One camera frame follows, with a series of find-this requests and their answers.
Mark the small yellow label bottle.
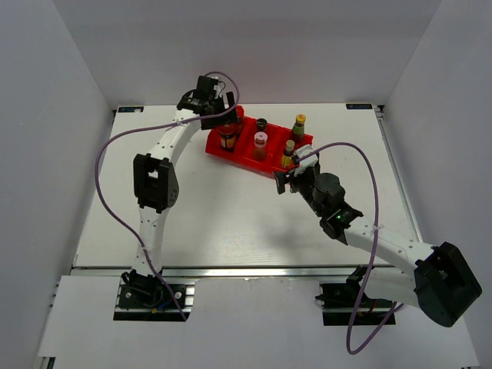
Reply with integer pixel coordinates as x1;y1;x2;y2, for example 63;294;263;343
280;139;295;169

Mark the red lid sauce jar front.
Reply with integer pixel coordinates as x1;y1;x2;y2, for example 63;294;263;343
235;105;244;138

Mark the red lid sauce jar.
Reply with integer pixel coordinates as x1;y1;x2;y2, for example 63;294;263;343
235;105;244;138
218;124;237;151

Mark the pink cap spice jar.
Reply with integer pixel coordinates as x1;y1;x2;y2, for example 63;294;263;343
252;132;268;161

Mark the yellow cap sauce bottle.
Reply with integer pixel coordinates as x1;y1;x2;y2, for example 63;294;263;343
291;114;306;143

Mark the black cap spice jar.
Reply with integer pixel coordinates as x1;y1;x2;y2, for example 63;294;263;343
256;118;268;132

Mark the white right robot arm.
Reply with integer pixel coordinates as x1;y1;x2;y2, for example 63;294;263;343
274;165;482;327

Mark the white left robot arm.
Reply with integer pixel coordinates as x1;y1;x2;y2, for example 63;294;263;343
132;72;239;277

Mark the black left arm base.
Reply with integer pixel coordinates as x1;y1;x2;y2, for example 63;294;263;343
113;271;194;322

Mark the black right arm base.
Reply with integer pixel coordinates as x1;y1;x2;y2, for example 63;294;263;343
314;266;394;327

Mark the red three-compartment plastic bin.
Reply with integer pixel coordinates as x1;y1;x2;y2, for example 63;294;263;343
205;106;294;175

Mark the blue table corner label left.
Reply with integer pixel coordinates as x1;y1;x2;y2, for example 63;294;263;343
117;106;144;114

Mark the blue table corner label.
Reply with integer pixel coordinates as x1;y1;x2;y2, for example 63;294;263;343
117;106;144;114
345;103;373;110

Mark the blue table corner label right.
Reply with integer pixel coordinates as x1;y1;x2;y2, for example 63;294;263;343
345;103;373;110

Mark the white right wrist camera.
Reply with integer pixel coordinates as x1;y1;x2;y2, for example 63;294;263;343
293;145;319;177

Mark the aluminium right side rail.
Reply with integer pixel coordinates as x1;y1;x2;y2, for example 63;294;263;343
376;104;435;276

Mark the aluminium rail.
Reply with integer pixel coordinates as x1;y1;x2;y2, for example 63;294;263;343
70;265;405;280
376;104;435;276

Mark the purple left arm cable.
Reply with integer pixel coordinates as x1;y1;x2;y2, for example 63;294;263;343
95;71;240;322

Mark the aluminium front rail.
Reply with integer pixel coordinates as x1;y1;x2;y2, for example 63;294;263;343
70;265;405;280

